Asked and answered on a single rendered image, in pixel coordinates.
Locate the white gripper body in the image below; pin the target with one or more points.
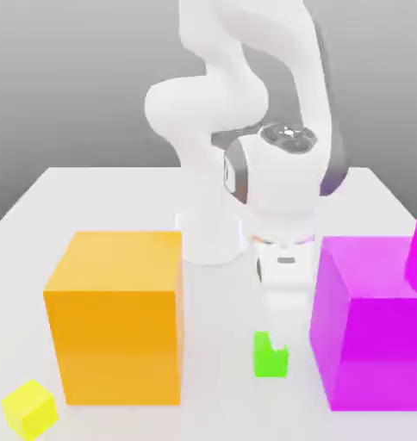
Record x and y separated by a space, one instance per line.
287 306

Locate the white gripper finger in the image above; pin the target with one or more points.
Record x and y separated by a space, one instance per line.
278 339

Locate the small green cube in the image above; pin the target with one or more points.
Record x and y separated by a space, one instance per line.
268 361

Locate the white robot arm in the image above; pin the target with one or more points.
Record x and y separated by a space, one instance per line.
208 103

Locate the small yellow cube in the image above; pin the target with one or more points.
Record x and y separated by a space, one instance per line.
29 410

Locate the large magenta box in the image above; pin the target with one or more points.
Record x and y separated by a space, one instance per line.
374 344

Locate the large orange box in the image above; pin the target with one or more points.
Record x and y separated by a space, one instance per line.
119 337

